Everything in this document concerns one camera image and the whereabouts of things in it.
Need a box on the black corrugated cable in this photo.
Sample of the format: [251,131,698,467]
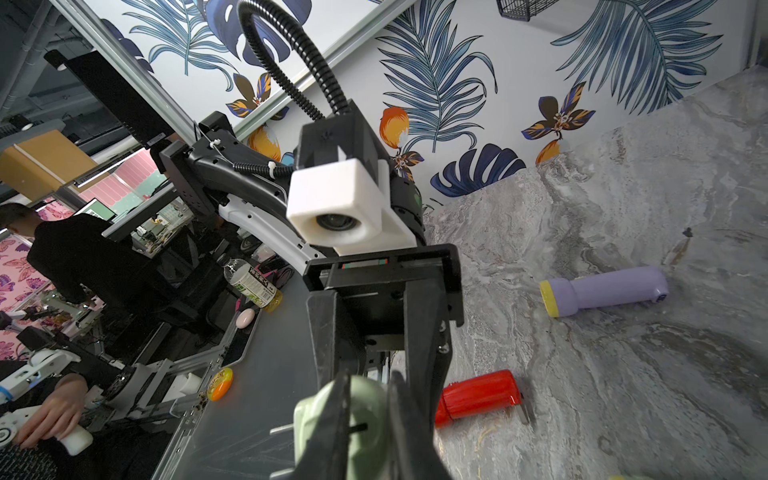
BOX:
[237,0,352,121]

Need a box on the purple flashlight yellow rim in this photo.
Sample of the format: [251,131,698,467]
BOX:
[539,266,669,318]

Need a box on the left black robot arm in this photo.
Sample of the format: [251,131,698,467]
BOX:
[160,106,464,428]

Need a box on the black wire basket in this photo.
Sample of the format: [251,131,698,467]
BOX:
[496,0,558,22]

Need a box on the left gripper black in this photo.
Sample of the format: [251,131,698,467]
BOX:
[303,244,464,432]

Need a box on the operator hand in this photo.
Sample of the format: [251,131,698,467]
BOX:
[15,373,89,449]

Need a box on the green drink bottle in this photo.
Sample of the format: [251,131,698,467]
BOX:
[223,258,283,313]

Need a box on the person in black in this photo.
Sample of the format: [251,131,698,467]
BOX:
[1,203,149,308]

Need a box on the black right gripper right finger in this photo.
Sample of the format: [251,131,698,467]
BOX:
[387,371,451,479]

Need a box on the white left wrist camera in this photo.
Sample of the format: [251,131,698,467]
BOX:
[286,159,425,256]

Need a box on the red flashlight lower left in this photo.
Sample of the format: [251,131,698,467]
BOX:
[435,370,523,429]

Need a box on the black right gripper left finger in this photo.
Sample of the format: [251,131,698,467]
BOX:
[291,371,351,479]

